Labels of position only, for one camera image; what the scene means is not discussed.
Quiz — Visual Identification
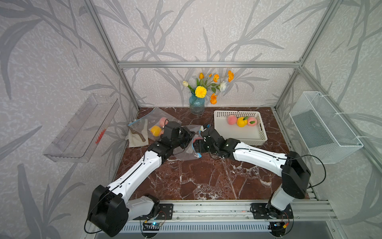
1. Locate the right circuit board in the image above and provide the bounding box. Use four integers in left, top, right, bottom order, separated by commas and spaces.
269, 222, 287, 232

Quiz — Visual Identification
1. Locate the aluminium frame rail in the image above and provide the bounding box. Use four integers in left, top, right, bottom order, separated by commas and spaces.
162, 199, 338, 223

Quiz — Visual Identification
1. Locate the white perforated plastic basket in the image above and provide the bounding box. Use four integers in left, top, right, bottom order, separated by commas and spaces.
214, 110, 268, 146

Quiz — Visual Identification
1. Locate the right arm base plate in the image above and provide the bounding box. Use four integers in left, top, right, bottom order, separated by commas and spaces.
250, 203, 294, 220

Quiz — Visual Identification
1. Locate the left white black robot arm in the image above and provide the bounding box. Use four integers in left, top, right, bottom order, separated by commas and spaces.
87, 121, 195, 237

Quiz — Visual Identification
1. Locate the yellow peach with leaf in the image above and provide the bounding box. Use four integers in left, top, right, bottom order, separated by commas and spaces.
150, 125, 162, 137

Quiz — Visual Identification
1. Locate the clear zip-top bag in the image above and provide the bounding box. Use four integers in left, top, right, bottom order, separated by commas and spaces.
174, 124, 202, 161
128, 108, 181, 142

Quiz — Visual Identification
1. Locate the yellow peach left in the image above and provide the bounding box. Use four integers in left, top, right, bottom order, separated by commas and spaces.
236, 117, 248, 127

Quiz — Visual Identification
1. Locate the circuit board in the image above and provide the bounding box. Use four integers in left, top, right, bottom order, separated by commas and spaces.
269, 222, 287, 232
142, 221, 161, 231

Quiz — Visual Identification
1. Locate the blue glass vase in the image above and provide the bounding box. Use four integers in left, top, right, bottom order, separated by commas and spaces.
189, 94, 205, 115

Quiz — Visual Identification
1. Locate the clear plastic wall tray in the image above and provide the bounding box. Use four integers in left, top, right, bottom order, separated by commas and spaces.
43, 93, 120, 163

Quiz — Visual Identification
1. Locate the brown wooden brush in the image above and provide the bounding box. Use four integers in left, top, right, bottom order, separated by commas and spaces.
127, 126, 146, 142

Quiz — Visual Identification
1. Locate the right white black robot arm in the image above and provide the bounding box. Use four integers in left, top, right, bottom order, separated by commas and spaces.
193, 127, 311, 213

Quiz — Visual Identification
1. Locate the white wire mesh basket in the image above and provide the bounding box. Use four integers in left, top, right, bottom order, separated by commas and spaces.
289, 91, 364, 164

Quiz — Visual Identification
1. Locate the left circuit board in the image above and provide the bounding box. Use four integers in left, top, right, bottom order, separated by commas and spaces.
142, 221, 161, 231

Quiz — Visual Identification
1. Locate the orange yellow flower bouquet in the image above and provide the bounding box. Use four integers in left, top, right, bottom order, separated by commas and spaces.
183, 70, 235, 105

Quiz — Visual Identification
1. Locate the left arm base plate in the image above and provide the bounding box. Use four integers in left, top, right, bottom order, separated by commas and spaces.
134, 203, 174, 221

